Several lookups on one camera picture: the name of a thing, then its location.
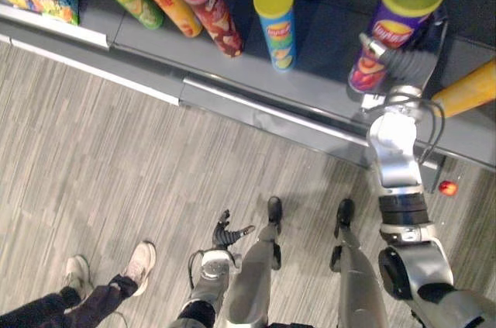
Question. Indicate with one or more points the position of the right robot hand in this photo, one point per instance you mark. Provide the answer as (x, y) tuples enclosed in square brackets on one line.
[(410, 66)]

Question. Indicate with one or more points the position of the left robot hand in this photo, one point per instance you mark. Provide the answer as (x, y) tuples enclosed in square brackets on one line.
[(222, 235)]

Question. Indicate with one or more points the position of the purple chips can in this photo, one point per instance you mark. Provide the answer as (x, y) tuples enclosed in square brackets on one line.
[(391, 29)]

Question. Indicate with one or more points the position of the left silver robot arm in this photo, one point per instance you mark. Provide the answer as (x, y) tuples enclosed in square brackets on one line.
[(207, 289)]

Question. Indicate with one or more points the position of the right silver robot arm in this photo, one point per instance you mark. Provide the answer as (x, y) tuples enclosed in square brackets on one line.
[(399, 161)]

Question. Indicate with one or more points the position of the orange chips can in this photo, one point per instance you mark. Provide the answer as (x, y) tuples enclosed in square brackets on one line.
[(469, 91)]

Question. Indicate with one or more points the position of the grey shop shelf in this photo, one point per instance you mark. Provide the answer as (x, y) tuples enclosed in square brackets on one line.
[(329, 33)]

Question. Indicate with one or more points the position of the chrome shelf edge strip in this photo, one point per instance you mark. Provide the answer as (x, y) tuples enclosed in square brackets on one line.
[(271, 109)]

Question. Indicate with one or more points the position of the blue chips can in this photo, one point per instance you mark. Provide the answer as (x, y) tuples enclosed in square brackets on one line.
[(279, 29)]

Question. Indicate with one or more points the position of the red chips can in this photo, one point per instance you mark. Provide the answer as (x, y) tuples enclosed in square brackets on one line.
[(217, 18)]

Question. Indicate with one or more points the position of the white shelf edge strip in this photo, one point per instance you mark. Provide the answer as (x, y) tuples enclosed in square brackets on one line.
[(97, 72), (58, 27)]

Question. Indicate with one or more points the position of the robot's left silver leg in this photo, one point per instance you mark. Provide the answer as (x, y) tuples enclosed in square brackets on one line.
[(252, 277)]

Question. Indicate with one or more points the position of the robot's silver leg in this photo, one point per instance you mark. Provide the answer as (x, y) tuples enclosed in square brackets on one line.
[(252, 277), (358, 281)]

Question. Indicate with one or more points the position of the robot's left dark foot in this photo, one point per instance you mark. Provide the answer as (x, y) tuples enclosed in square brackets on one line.
[(274, 209)]

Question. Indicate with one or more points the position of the robot's dark foot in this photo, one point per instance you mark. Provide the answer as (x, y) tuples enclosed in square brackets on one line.
[(345, 213), (274, 209)]

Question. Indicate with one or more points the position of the person's white shoe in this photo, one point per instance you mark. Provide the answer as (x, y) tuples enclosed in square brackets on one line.
[(78, 275), (141, 264)]

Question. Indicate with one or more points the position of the robot's right dark foot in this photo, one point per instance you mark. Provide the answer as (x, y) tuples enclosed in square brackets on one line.
[(345, 213)]

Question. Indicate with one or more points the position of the small red object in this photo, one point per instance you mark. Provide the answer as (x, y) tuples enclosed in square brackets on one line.
[(448, 188)]

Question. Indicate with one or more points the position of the robot's right silver leg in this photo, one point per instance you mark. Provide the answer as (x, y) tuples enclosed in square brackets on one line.
[(358, 281)]

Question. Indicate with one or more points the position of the person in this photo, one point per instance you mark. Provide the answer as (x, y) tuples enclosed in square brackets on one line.
[(58, 310)]

